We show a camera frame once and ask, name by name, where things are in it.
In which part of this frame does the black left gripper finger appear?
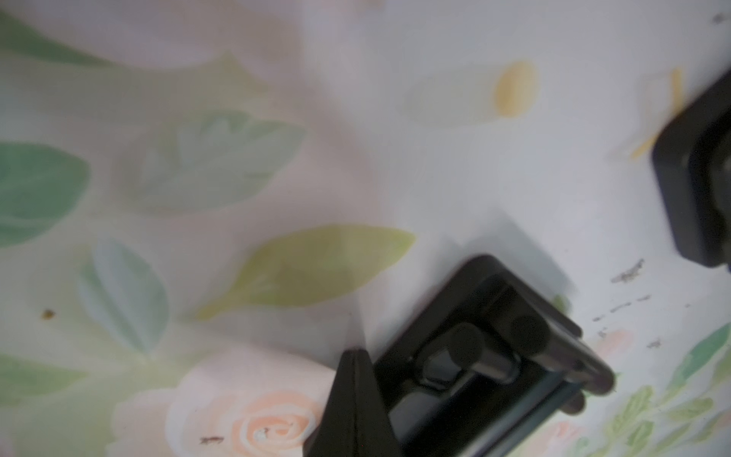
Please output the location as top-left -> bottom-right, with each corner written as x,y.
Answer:
303,348 -> 403,457

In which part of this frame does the black phone stand front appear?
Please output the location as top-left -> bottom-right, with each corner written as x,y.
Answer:
375,255 -> 616,456

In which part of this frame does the black phone stand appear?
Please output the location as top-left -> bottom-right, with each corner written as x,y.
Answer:
375,255 -> 616,456
651,72 -> 730,268

